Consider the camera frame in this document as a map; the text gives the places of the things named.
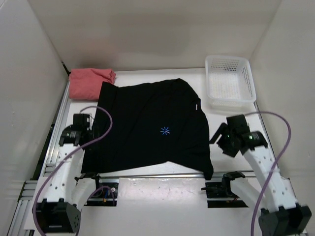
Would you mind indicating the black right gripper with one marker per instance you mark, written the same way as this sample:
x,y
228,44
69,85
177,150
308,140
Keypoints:
x,y
222,130

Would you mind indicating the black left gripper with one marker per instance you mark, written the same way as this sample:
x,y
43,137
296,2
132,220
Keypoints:
x,y
90,132

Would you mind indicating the pink t shirt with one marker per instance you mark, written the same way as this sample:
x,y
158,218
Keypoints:
x,y
86,83

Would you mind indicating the black t shirt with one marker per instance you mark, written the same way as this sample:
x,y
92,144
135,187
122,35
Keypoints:
x,y
149,124

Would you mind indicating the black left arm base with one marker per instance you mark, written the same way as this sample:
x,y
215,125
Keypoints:
x,y
106,194

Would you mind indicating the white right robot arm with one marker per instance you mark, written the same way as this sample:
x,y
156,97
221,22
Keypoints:
x,y
275,208

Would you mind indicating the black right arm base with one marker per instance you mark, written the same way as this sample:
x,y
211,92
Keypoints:
x,y
219,194

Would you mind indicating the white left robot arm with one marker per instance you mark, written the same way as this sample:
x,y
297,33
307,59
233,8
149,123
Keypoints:
x,y
58,204

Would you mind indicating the white plastic laundry basket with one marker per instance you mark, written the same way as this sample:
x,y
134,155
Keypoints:
x,y
229,81

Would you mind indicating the aluminium left frame profile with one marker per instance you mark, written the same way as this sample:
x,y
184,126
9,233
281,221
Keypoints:
x,y
44,163

